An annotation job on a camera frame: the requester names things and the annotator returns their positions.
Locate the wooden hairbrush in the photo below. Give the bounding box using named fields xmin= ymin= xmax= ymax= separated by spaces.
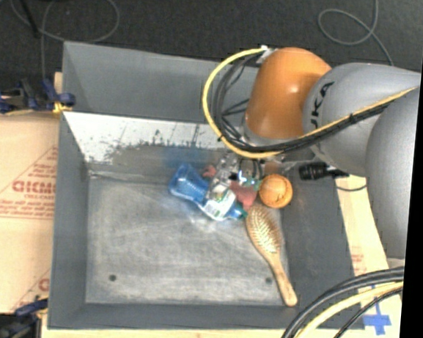
xmin=238 ymin=202 xmax=306 ymax=308

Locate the blue clear plastic bottle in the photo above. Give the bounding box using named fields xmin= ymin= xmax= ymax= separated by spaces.
xmin=165 ymin=161 xmax=252 ymax=225

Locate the orange ball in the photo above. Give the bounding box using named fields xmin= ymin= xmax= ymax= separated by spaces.
xmin=257 ymin=172 xmax=295 ymax=210

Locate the pink toy animal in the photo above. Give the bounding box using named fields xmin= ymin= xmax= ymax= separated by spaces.
xmin=198 ymin=164 xmax=261 ymax=213

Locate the black cylinder on white bracket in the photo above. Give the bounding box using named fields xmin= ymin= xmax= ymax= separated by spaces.
xmin=297 ymin=159 xmax=370 ymax=194

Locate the grey metal bin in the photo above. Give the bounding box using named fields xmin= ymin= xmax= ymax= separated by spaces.
xmin=38 ymin=40 xmax=387 ymax=338

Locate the brown cardboard board red print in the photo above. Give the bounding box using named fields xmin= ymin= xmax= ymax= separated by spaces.
xmin=0 ymin=66 xmax=69 ymax=321

